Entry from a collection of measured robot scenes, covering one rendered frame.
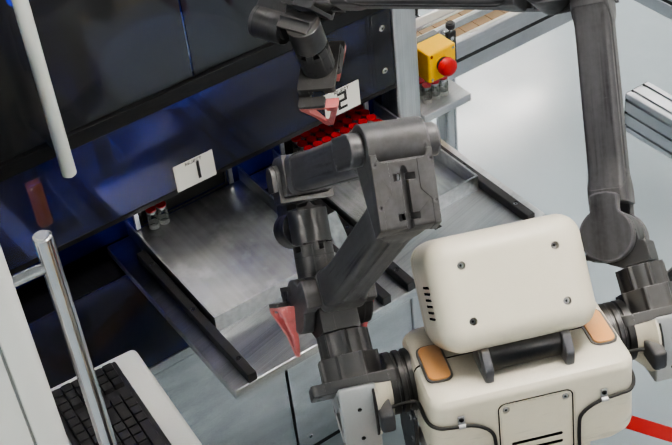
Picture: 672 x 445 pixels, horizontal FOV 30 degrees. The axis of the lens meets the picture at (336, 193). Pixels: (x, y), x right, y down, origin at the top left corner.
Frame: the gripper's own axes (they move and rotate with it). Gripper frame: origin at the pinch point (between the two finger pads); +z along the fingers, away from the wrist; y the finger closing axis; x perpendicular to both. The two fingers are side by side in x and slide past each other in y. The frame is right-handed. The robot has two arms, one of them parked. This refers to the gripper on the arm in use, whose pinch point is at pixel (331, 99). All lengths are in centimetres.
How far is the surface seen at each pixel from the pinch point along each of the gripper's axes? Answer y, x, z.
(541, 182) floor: -88, 19, 153
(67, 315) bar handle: 62, -19, -36
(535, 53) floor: -156, 14, 171
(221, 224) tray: 6.3, -28.6, 28.0
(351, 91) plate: -20.9, -4.0, 23.2
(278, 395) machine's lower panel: 16, -32, 84
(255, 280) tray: 21.0, -18.5, 25.0
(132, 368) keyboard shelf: 38, -40, 26
